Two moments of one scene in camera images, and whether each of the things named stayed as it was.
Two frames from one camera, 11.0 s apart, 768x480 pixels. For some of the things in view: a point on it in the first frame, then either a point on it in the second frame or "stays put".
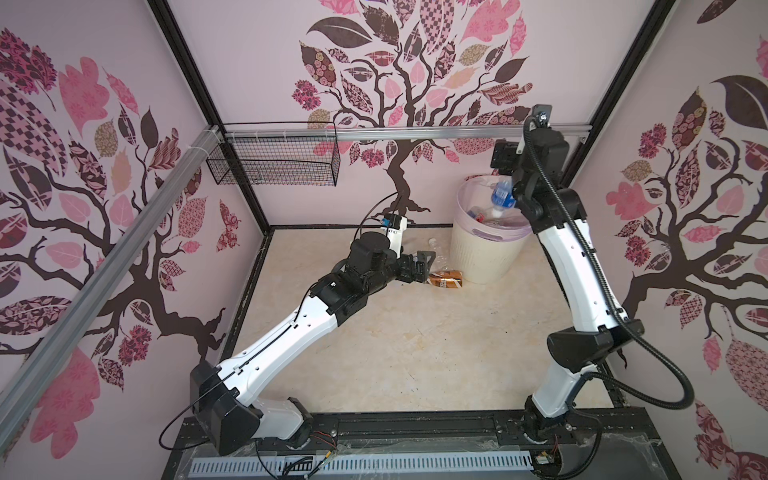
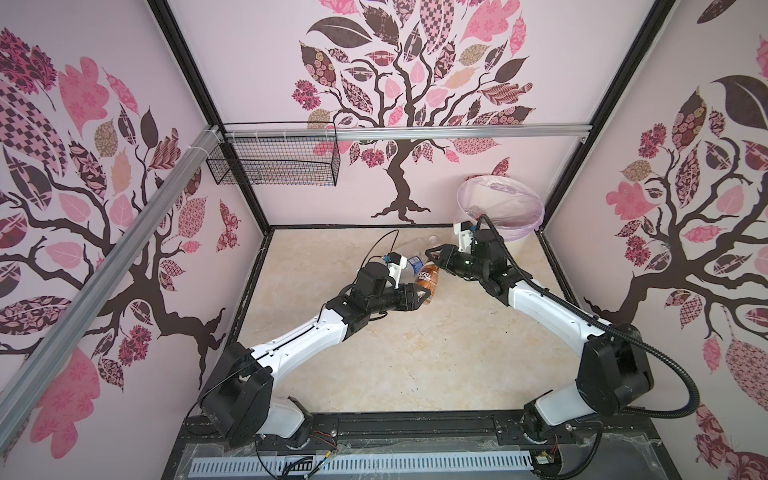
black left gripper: (421, 268) -> (408, 297)
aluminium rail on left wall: (171, 191) stays put
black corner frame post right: (630, 64) stays put
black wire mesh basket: (298, 154) stays put
